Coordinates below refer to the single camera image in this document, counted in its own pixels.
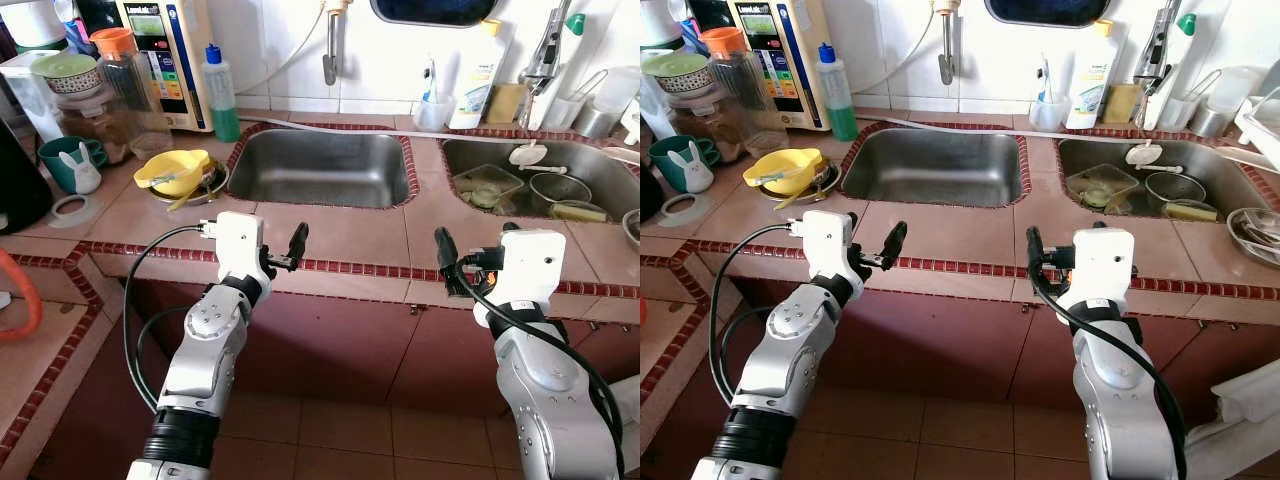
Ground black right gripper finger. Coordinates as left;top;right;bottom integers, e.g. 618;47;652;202
1025;226;1049;296
434;227;463;298

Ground stainless steel bowl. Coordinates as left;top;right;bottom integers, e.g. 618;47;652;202
148;160;230;208
757;160;841;208

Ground yellow plastic bowl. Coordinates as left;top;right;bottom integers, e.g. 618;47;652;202
133;149;214;199
742;148;824;198

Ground red tiled kitchen counter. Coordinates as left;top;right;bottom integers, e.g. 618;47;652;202
640;100;1280;480
0;100;641;480

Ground stainless steel sink basin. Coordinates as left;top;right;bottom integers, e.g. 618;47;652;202
440;137;641;225
1055;137;1280;223
226;127;419;210
840;125;1031;209

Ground small steel pot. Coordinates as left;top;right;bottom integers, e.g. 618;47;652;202
1144;171;1209;216
527;172;594;217

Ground yellow rectangular sponge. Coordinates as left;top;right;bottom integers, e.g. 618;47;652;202
547;200;609;224
1163;200;1221;223

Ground white ladle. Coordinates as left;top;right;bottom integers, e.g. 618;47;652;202
507;140;566;171
1125;140;1183;173

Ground clear plastic cup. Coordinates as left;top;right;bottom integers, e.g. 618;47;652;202
412;92;457;132
1028;92;1071;133

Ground green soap bottle blue cap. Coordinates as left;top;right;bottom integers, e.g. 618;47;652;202
815;43;859;142
204;44;242;143

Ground tan square sponge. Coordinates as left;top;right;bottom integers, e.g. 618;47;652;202
486;82;530;127
1102;82;1144;126

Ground white detergent bottle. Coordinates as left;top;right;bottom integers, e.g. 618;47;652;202
449;18;507;131
1063;18;1119;131

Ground black kettle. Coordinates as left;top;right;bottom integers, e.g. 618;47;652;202
0;118;54;237
640;170;666;226

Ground steel cup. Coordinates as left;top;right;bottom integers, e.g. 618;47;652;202
1188;98;1233;139
573;98;619;140

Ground white bunny figure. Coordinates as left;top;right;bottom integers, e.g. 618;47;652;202
60;142;103;196
668;141;715;195

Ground teal ceramic mug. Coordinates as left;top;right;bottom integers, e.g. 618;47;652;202
38;136;108;195
648;135;721;193

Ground glass jar brown contents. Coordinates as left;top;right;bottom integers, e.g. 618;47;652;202
52;88;133;167
665;88;746;166

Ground chrome sink faucet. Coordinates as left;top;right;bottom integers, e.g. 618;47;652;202
1133;0;1188;106
518;0;586;106

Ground clear plastic jug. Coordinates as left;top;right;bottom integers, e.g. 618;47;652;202
1205;66;1266;117
590;66;641;117

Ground beige water ionizer appliance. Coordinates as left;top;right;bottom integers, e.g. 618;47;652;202
725;0;831;132
113;0;217;133

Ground white plastic container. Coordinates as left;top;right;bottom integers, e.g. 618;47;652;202
640;70;681;141
0;50;63;143

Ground white dish rack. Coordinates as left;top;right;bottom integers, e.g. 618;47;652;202
1233;85;1280;173

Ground dark hanging pan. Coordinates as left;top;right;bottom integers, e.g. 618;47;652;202
985;0;1114;28
369;0;501;28

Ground clear pitcher orange lid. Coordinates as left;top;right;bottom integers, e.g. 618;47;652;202
89;27;174;161
700;27;791;161

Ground patterned bowl green lid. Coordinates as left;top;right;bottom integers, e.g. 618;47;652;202
641;52;713;96
29;53;102;97

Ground white pot green base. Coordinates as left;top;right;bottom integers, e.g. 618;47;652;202
640;0;686;51
0;0;67;53

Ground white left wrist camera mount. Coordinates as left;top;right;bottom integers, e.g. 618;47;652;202
790;210;863;293
201;211;271;293

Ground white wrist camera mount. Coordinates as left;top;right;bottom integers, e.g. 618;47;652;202
790;210;863;293
201;211;271;293
1058;227;1136;321
473;229;567;329

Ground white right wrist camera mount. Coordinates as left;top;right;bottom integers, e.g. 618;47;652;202
473;229;567;329
1058;227;1136;321

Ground white flexible hose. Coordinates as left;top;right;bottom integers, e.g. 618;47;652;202
850;0;947;97
234;0;333;98

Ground metal wall spout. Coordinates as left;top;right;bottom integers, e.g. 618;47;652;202
321;0;351;87
934;0;963;87

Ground white flat ring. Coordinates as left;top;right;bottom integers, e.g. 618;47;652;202
657;193;714;229
47;194;104;230

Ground orange hose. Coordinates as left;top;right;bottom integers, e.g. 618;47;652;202
0;247;44;344

